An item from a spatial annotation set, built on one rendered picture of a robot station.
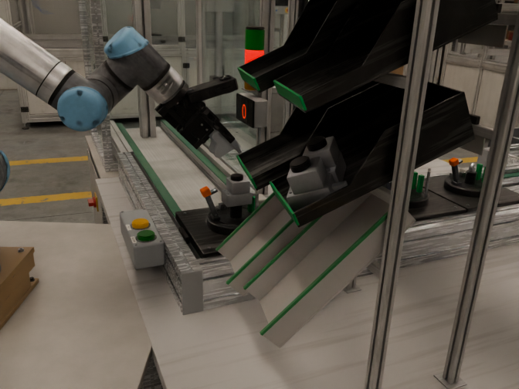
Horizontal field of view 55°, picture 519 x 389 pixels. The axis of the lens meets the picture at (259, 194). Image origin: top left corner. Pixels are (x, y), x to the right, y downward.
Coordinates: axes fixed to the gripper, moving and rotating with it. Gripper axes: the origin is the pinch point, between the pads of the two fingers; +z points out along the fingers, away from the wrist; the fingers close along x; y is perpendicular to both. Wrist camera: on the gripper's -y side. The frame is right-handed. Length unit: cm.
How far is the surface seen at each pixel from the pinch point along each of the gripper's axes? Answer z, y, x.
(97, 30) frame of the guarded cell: -29, 1, -82
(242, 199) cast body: 9.1, 8.2, 2.1
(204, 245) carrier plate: 6.3, 21.4, 8.5
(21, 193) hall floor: 39, 127, -306
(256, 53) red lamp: -6.6, -20.8, -16.6
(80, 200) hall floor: 68, 97, -276
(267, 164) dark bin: -6.4, 0.3, 26.1
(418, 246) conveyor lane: 47, -14, 17
